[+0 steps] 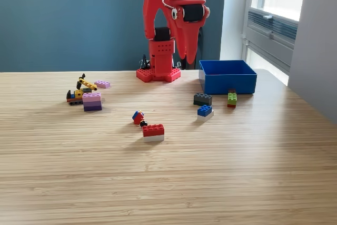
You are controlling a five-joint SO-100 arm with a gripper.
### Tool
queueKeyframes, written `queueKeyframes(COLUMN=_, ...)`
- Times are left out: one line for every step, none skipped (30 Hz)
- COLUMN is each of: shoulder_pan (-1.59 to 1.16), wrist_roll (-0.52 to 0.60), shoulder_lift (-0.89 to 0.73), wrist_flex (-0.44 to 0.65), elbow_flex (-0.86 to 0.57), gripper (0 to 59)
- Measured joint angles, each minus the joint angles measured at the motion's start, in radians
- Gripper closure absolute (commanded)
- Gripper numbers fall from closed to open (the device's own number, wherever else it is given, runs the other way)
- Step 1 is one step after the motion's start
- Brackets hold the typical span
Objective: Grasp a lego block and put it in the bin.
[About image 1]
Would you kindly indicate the toy figure red shirt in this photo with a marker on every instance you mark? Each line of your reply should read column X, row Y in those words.
column 137, row 118

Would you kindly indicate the blue plastic bin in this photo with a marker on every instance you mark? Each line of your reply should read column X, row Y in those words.
column 230, row 82

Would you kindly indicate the dark grey brick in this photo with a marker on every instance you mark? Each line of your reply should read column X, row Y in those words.
column 202, row 99

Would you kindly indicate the green and red brick stack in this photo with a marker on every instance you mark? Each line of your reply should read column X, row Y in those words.
column 232, row 98

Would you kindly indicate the blue and white brick stack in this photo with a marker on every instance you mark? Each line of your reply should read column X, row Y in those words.
column 204, row 111

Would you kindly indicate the grey louvered window unit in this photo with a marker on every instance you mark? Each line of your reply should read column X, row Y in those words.
column 273, row 28

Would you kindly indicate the flat pink brick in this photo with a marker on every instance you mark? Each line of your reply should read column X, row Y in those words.
column 102, row 84

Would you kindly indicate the red and white brick stack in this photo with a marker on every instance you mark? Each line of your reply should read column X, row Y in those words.
column 153, row 131

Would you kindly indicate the pink and purple brick stack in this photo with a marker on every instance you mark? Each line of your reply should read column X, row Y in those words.
column 92, row 102

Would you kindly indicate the small yellow toy digger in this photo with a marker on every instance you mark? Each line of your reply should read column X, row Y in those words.
column 77, row 94

